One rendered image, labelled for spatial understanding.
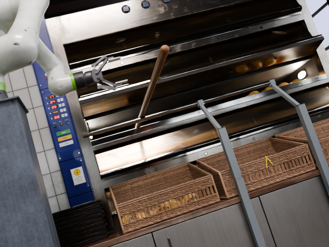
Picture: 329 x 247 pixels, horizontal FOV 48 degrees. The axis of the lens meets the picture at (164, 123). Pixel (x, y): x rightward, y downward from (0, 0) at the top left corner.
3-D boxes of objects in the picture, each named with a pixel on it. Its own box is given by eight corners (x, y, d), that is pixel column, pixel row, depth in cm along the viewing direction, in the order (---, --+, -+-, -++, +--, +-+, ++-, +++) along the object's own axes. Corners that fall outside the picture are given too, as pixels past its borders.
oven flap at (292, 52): (80, 104, 238) (84, 117, 257) (324, 38, 269) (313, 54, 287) (79, 101, 239) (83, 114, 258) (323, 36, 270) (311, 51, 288)
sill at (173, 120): (92, 148, 255) (90, 142, 255) (323, 81, 285) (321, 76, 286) (91, 146, 249) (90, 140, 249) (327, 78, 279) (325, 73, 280)
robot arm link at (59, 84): (53, 102, 198) (47, 88, 189) (49, 86, 205) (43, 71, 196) (79, 95, 201) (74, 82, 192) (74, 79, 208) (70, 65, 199)
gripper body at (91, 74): (83, 73, 205) (100, 69, 207) (87, 88, 203) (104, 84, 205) (82, 69, 198) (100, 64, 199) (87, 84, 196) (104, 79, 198)
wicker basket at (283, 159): (207, 199, 249) (194, 160, 254) (283, 174, 258) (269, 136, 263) (226, 199, 202) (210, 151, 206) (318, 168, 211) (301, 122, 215)
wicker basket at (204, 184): (119, 228, 238) (107, 186, 242) (201, 201, 249) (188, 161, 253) (122, 234, 191) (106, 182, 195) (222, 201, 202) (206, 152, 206)
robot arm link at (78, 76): (76, 86, 193) (71, 70, 195) (78, 92, 205) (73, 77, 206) (87, 83, 195) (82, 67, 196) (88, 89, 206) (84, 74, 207)
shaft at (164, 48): (171, 51, 125) (168, 42, 126) (162, 53, 125) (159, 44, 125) (136, 135, 291) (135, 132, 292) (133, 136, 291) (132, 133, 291)
